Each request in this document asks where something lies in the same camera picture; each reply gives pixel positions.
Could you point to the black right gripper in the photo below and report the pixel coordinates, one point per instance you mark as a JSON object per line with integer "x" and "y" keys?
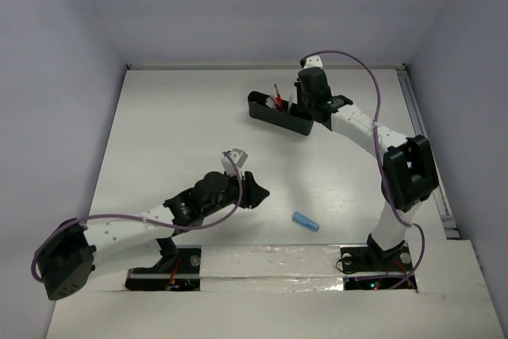
{"x": 301, "y": 104}

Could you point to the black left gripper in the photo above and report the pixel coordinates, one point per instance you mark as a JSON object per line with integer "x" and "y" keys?
{"x": 247, "y": 190}

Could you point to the red ballpoint pen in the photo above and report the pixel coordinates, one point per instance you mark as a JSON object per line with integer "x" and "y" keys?
{"x": 278, "y": 99}

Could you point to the blue highlighter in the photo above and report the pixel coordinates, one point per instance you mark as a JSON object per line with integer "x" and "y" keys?
{"x": 305, "y": 222}

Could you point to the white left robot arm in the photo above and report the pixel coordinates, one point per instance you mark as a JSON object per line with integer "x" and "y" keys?
{"x": 80, "y": 249}

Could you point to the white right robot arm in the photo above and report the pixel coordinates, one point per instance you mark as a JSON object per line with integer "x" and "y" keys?
{"x": 406, "y": 164}

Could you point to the black stationery container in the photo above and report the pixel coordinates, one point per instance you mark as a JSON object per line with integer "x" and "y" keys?
{"x": 292, "y": 118}

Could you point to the white pen in container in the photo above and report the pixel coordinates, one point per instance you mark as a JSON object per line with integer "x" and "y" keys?
{"x": 271, "y": 103}

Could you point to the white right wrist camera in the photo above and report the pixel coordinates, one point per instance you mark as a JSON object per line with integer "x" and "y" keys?
{"x": 311, "y": 61}

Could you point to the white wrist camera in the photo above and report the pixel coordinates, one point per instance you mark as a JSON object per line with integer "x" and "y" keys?
{"x": 233, "y": 161}
{"x": 311, "y": 61}

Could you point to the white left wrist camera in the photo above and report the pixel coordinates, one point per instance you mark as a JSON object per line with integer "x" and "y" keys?
{"x": 233, "y": 161}

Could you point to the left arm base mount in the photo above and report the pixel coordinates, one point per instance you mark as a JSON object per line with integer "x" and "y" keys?
{"x": 177, "y": 270}

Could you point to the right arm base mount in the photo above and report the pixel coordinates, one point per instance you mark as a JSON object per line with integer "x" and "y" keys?
{"x": 362, "y": 270}

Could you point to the aluminium side rail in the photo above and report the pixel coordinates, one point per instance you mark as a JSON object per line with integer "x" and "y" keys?
{"x": 425, "y": 161}

